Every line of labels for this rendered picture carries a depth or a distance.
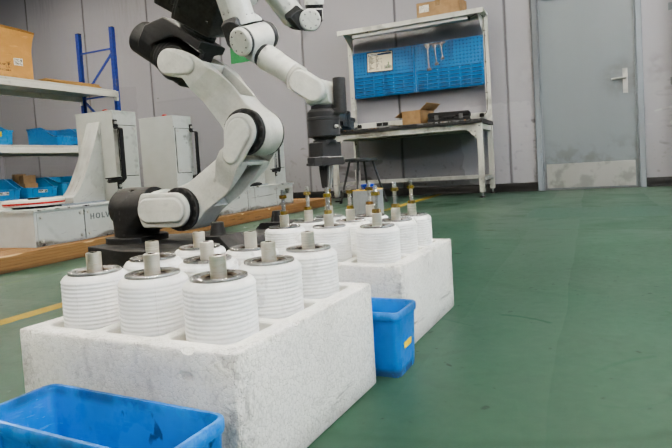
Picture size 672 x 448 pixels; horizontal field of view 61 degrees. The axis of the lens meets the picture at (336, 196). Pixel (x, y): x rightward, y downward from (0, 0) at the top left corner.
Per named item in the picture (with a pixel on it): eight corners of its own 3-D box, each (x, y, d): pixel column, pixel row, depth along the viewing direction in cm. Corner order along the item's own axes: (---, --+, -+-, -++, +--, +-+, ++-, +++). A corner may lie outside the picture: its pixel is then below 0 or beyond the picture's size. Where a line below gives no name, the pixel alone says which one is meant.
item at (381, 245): (412, 308, 123) (408, 225, 122) (376, 316, 118) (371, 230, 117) (387, 300, 131) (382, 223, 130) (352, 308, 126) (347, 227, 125)
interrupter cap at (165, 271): (112, 281, 78) (111, 276, 78) (152, 270, 85) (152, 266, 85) (152, 283, 75) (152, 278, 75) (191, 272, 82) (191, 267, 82)
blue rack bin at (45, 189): (-7, 200, 583) (-9, 180, 581) (26, 197, 618) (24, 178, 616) (27, 198, 563) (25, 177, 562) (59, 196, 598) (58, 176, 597)
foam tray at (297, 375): (29, 449, 83) (18, 328, 82) (204, 360, 118) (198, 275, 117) (244, 507, 65) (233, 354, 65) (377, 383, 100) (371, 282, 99)
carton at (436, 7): (426, 24, 622) (425, 9, 621) (467, 16, 600) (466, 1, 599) (417, 18, 597) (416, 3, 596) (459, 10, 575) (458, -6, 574)
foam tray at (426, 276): (246, 338, 132) (240, 262, 131) (323, 298, 167) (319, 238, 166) (405, 354, 114) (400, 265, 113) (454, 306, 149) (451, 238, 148)
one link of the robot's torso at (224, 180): (147, 208, 184) (233, 100, 168) (187, 203, 202) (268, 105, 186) (174, 244, 181) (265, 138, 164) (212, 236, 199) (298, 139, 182)
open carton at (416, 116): (409, 128, 632) (408, 107, 631) (441, 124, 608) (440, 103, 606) (395, 127, 609) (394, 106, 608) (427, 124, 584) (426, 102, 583)
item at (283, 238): (312, 305, 131) (307, 227, 130) (270, 309, 129) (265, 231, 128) (307, 296, 140) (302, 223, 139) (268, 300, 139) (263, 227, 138)
